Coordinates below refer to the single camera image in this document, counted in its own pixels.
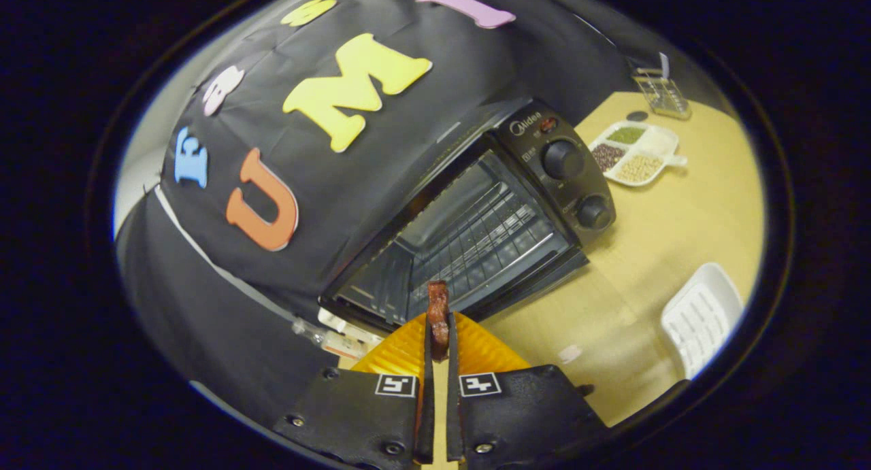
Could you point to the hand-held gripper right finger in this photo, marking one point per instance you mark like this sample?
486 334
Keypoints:
452 415

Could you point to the small black round cap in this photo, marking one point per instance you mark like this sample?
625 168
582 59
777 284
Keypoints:
637 116

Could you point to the reddish-brown meat strip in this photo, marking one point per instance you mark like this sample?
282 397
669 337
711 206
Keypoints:
438 313

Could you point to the white spoon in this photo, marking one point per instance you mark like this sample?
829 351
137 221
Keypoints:
663 65

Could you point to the white slot toaster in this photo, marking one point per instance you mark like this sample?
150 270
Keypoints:
333 320

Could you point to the black toaster oven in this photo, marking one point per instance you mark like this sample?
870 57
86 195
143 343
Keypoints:
565 160

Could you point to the clear bottle orange label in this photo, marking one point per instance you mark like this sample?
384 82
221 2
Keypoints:
340 344

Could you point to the white ribbed food tray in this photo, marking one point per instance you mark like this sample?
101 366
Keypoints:
701 313

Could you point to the white divided bean dish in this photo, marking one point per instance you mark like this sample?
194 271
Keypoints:
639 169

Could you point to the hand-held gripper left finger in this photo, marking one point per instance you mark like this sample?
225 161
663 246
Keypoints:
427 415

